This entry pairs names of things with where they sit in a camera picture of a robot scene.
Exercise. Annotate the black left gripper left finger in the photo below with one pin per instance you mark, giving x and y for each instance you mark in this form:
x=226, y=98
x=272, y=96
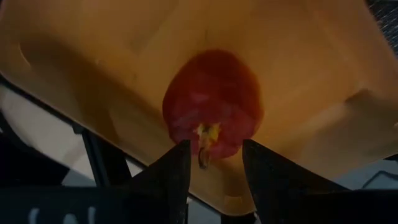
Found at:
x=168, y=186

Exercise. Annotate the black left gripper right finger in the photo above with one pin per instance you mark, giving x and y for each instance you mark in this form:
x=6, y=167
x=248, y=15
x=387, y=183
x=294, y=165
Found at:
x=273, y=186

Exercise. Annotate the red apple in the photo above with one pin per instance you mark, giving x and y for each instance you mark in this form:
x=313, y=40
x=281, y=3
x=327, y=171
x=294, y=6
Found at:
x=214, y=102

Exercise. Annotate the orange plastic bin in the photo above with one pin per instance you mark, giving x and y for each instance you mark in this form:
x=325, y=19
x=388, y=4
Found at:
x=93, y=46

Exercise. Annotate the dark woven placemat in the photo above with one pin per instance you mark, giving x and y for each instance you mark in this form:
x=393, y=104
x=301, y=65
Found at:
x=387, y=21

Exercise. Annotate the black table frame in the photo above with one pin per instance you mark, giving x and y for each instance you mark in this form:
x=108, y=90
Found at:
x=102, y=155

